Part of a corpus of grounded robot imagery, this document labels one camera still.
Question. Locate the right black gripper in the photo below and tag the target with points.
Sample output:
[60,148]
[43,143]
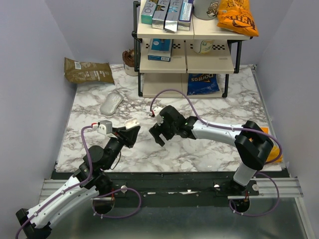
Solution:
[156,130]

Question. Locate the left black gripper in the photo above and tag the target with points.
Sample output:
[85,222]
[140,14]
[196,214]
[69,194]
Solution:
[126,137]

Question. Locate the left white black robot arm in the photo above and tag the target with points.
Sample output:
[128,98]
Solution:
[87,182]

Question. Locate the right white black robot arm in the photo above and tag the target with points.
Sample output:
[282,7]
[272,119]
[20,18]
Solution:
[253,145]

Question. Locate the blue Doritos bag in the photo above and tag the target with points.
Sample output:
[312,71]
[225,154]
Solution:
[202,84]

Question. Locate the chocolate cupcake in wrapper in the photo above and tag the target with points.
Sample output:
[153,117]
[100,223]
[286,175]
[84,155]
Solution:
[128,58]

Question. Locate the brown snack bag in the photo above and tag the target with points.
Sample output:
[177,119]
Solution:
[84,72]

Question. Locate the blue box middle shelf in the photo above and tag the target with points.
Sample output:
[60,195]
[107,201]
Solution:
[160,49]

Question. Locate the beige black shelf rack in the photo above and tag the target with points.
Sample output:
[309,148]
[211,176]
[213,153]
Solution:
[154,76]

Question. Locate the white yellow mug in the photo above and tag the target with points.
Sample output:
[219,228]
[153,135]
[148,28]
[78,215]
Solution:
[202,46]

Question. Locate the blue white toothpaste box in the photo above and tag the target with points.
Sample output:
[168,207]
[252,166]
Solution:
[184,21]

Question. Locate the silver toothpaste box left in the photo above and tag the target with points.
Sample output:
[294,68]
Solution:
[160,13]

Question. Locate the silver toothpaste box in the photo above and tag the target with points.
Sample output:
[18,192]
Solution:
[160,13]
[172,17]

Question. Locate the teal toothpaste box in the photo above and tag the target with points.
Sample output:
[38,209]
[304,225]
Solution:
[148,11]

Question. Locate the silver toothpaste box middle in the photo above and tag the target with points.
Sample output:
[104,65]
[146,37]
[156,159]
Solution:
[172,17]

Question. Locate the orange snack bag on table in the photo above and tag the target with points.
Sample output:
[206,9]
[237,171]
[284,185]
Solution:
[274,154]

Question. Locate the grey printed mug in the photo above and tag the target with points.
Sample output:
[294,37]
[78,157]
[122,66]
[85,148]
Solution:
[206,9]

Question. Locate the orange chips bag on shelf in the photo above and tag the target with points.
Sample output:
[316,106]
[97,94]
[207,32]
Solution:
[235,15]

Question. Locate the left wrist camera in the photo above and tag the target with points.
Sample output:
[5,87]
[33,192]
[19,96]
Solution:
[103,127]

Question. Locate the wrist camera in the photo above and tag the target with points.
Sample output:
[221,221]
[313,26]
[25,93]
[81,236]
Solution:
[155,111]
[103,127]

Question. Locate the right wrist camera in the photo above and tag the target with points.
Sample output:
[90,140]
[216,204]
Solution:
[155,111]

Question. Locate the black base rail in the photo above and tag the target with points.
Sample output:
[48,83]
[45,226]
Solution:
[148,189]

